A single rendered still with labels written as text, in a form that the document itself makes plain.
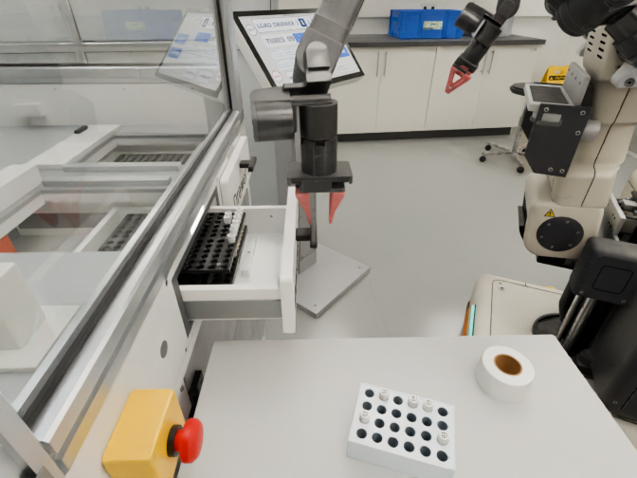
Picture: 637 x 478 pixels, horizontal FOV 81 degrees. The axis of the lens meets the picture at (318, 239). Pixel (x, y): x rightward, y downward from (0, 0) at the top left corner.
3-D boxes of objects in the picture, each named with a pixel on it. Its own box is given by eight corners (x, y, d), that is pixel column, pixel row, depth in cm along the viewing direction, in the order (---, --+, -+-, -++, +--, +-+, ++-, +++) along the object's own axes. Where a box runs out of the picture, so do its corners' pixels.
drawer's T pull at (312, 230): (316, 226, 67) (316, 219, 66) (317, 249, 60) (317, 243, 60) (296, 226, 67) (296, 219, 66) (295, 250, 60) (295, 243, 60)
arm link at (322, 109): (341, 97, 51) (333, 89, 56) (292, 100, 50) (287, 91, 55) (340, 146, 55) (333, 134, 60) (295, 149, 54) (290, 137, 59)
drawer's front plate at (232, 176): (251, 173, 106) (246, 135, 100) (234, 227, 82) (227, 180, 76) (245, 173, 106) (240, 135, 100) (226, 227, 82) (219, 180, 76)
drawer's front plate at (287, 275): (299, 231, 80) (297, 185, 74) (295, 335, 56) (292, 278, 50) (290, 231, 80) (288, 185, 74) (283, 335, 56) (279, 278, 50)
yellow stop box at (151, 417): (193, 425, 42) (181, 386, 38) (174, 497, 36) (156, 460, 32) (148, 426, 42) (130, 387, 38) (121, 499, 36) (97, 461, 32)
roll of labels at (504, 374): (527, 373, 57) (536, 356, 55) (524, 411, 52) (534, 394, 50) (479, 356, 60) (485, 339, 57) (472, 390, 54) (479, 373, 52)
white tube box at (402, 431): (448, 421, 51) (454, 405, 48) (448, 487, 44) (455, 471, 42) (358, 397, 53) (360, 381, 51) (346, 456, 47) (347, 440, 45)
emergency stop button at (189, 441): (209, 431, 40) (202, 409, 38) (199, 470, 36) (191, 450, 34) (180, 432, 40) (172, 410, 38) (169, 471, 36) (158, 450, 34)
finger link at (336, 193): (301, 213, 68) (300, 164, 63) (340, 212, 68) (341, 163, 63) (301, 233, 62) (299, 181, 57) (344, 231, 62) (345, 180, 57)
